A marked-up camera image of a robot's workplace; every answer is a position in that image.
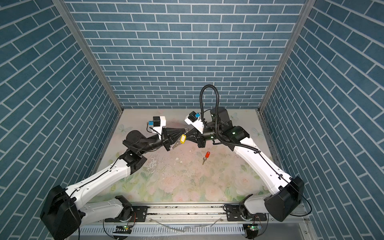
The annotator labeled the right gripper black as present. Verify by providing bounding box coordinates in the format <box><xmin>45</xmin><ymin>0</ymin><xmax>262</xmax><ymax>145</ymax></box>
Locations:
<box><xmin>183</xmin><ymin>126</ymin><xmax>223</xmax><ymax>148</ymax></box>

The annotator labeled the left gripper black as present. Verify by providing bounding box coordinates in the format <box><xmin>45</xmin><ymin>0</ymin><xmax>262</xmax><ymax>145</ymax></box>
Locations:
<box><xmin>137</xmin><ymin>129</ymin><xmax>184</xmax><ymax>157</ymax></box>

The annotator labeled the key with yellow tag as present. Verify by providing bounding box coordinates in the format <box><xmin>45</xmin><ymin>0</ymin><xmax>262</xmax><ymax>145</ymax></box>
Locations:
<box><xmin>172</xmin><ymin>134</ymin><xmax>187</xmax><ymax>149</ymax></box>

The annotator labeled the key with red tag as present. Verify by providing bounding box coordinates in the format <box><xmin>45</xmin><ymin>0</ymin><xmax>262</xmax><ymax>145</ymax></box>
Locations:
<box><xmin>202</xmin><ymin>152</ymin><xmax>211</xmax><ymax>165</ymax></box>

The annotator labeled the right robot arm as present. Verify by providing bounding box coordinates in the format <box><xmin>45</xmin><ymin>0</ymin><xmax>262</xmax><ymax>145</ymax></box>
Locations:
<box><xmin>185</xmin><ymin>107</ymin><xmax>305</xmax><ymax>222</ymax></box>

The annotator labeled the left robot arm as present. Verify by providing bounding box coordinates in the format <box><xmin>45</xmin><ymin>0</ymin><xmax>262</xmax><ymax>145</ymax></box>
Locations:
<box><xmin>40</xmin><ymin>128</ymin><xmax>188</xmax><ymax>240</ymax></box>

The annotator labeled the left green circuit board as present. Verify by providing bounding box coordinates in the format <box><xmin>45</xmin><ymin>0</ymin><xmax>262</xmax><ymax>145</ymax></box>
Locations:
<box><xmin>113</xmin><ymin>225</ymin><xmax>133</xmax><ymax>235</ymax></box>

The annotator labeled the green circuit board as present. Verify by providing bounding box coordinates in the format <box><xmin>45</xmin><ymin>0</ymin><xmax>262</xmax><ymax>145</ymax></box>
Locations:
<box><xmin>244</xmin><ymin>224</ymin><xmax>261</xmax><ymax>232</ymax></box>
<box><xmin>113</xmin><ymin>225</ymin><xmax>133</xmax><ymax>235</ymax></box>

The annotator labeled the right green circuit board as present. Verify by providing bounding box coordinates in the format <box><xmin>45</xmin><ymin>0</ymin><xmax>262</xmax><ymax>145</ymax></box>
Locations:
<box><xmin>244</xmin><ymin>224</ymin><xmax>261</xmax><ymax>232</ymax></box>

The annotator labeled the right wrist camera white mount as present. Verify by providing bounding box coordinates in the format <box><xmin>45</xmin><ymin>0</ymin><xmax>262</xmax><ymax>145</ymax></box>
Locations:
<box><xmin>185</xmin><ymin>111</ymin><xmax>205</xmax><ymax>134</ymax></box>

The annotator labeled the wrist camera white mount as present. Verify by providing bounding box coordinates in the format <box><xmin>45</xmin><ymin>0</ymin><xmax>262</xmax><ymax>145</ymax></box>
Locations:
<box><xmin>185</xmin><ymin>111</ymin><xmax>205</xmax><ymax>134</ymax></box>
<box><xmin>147</xmin><ymin>116</ymin><xmax>166</xmax><ymax>135</ymax></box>

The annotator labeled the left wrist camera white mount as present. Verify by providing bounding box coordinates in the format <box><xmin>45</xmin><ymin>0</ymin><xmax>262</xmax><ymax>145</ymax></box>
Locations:
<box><xmin>147</xmin><ymin>116</ymin><xmax>166</xmax><ymax>135</ymax></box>

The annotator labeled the black corrugated cable conduit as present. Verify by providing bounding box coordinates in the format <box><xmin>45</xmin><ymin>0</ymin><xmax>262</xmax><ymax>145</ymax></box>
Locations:
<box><xmin>199</xmin><ymin>84</ymin><xmax>259</xmax><ymax>153</ymax></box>

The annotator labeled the aluminium front rail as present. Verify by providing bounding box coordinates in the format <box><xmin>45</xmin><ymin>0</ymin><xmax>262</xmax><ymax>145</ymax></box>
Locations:
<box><xmin>77</xmin><ymin>204</ymin><xmax>316</xmax><ymax>240</ymax></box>

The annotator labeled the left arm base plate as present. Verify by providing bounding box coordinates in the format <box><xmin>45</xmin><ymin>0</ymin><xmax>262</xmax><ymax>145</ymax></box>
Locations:
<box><xmin>105</xmin><ymin>206</ymin><xmax>148</xmax><ymax>223</ymax></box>

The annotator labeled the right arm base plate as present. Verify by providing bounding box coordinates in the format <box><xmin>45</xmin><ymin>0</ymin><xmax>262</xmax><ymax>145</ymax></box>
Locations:
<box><xmin>223</xmin><ymin>204</ymin><xmax>267</xmax><ymax>222</ymax></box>

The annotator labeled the white slotted cable duct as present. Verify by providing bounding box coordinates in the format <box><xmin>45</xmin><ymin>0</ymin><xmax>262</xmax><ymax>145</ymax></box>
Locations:
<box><xmin>73</xmin><ymin>224</ymin><xmax>245</xmax><ymax>237</ymax></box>

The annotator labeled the left corner aluminium post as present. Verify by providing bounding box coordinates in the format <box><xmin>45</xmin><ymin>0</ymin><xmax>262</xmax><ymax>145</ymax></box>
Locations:
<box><xmin>52</xmin><ymin>0</ymin><xmax>124</xmax><ymax>114</ymax></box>

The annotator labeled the corner aluminium post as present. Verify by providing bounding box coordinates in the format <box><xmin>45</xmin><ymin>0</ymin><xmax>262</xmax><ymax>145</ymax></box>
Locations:
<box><xmin>259</xmin><ymin>0</ymin><xmax>316</xmax><ymax>113</ymax></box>
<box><xmin>52</xmin><ymin>0</ymin><xmax>124</xmax><ymax>114</ymax></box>

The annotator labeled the right corner aluminium post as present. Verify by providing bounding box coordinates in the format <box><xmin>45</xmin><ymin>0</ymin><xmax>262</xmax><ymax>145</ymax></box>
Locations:
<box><xmin>259</xmin><ymin>0</ymin><xmax>316</xmax><ymax>113</ymax></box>

